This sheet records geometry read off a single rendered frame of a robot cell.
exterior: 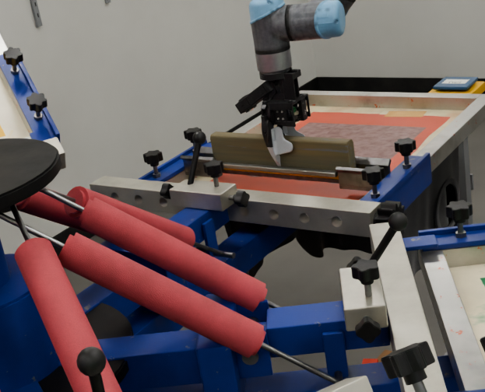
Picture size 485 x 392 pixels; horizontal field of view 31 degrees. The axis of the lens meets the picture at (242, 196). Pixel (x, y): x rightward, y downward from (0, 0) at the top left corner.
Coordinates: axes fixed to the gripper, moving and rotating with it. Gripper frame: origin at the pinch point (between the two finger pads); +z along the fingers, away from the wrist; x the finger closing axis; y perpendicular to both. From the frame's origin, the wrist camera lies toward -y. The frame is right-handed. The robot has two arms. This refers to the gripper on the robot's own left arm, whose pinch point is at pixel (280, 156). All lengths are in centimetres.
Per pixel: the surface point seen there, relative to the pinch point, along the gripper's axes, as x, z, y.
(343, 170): -3.6, 0.7, 17.5
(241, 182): 0.7, 7.3, -12.2
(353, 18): 368, 51, -167
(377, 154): 23.2, 7.5, 12.2
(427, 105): 57, 6, 11
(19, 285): -82, -12, 7
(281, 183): 2.2, 7.4, -2.2
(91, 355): -106, -23, 46
